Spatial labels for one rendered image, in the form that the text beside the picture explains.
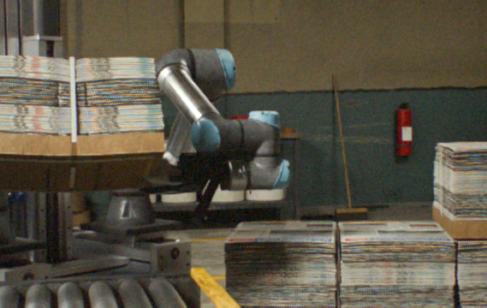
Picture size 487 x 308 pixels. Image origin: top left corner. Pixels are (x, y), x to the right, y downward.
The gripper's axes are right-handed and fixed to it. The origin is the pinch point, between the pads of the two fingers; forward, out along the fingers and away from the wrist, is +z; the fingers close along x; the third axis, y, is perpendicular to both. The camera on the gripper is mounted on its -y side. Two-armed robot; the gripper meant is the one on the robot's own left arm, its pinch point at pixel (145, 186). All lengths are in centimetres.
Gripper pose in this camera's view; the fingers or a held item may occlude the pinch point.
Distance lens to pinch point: 211.5
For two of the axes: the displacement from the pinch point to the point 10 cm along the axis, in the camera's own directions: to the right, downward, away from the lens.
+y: -0.9, -9.5, 3.0
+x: 2.0, -3.1, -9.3
